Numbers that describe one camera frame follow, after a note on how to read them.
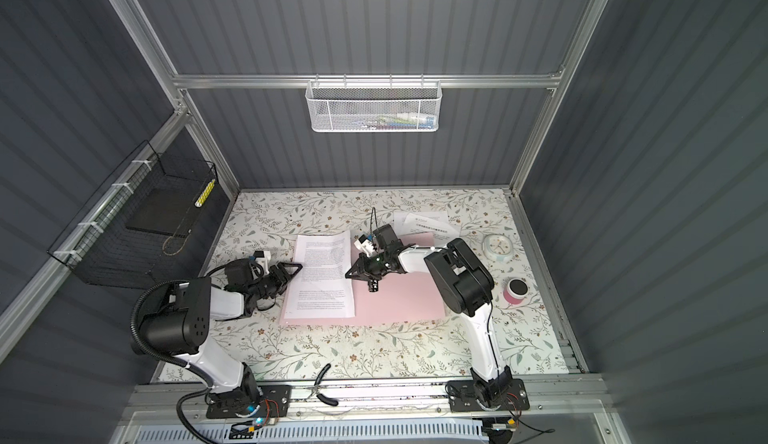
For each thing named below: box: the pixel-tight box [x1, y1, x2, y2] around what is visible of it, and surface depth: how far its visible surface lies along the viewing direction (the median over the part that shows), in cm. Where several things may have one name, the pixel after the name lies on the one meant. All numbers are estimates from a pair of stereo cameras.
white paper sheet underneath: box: [394, 211, 461, 246], surface depth 112 cm
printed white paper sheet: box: [284, 230, 355, 319], surface depth 96 cm
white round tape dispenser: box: [482, 233, 514, 262], surface depth 103 cm
